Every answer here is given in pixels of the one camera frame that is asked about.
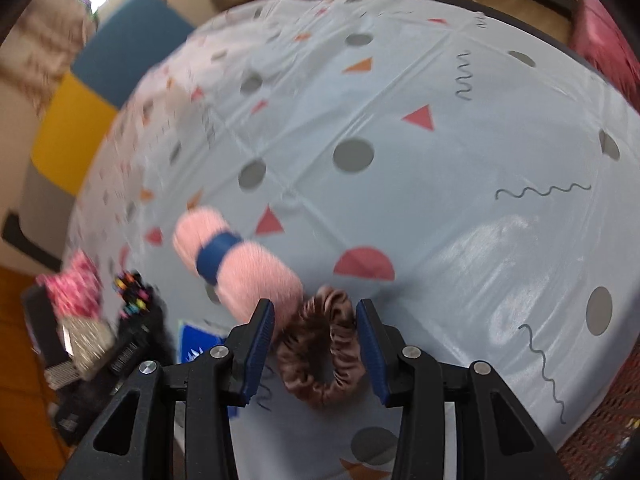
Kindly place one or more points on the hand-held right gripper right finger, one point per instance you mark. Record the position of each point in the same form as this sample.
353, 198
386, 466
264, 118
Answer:
371, 355

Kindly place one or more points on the black object with coloured dots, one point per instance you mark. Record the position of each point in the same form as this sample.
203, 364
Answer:
132, 292

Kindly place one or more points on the brown striped scrunchie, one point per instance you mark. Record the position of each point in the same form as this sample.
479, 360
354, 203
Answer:
295, 355

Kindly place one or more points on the wooden wardrobe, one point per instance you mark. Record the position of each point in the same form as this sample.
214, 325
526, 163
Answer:
20, 360

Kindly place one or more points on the pink yarn skein blue band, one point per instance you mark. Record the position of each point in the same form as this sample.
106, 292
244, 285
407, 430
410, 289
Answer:
250, 270

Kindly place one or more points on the beige printed curtain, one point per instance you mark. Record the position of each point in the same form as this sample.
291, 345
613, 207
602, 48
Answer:
45, 45

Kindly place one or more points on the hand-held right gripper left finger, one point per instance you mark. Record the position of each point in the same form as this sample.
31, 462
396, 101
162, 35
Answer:
260, 345

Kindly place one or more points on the white patterned tablecloth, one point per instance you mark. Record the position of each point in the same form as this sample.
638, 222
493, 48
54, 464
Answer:
425, 210

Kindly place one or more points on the grey yellow blue sofa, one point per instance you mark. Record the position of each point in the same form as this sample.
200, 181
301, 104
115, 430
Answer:
65, 130

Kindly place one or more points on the red mesh seat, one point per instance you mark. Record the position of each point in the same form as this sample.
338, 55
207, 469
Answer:
610, 425

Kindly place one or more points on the blue card white print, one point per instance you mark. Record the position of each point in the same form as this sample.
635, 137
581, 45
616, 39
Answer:
195, 345

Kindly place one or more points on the pink spotted plush toy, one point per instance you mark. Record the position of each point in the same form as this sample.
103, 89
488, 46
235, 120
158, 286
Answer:
75, 280

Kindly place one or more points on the pink blanket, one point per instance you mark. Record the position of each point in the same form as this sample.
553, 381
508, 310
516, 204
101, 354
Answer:
605, 50

